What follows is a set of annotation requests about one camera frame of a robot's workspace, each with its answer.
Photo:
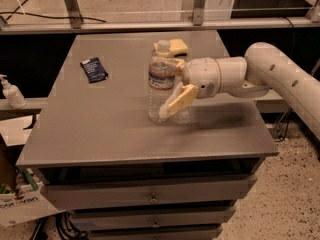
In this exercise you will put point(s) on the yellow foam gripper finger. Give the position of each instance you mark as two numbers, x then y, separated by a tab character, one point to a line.
179	65
182	97

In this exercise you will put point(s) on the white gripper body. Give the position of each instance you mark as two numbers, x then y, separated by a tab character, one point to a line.
201	74

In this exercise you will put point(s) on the clear plastic water bottle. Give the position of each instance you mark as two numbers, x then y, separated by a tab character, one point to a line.
161	78

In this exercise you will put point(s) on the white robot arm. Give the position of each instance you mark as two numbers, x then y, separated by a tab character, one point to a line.
263	67

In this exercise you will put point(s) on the white pump dispenser bottle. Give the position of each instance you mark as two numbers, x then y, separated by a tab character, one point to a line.
12	93

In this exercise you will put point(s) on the yellow sponge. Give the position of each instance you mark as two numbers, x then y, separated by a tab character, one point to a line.
176	46

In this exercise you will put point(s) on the dark blue snack packet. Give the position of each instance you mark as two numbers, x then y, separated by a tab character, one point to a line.
94	70

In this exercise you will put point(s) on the grey drawer cabinet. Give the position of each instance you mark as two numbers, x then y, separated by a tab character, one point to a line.
121	176

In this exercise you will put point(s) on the white cardboard box with print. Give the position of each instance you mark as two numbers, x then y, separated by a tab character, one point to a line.
31	206

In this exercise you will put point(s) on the metal frame rail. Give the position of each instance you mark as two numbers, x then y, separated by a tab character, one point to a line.
89	16

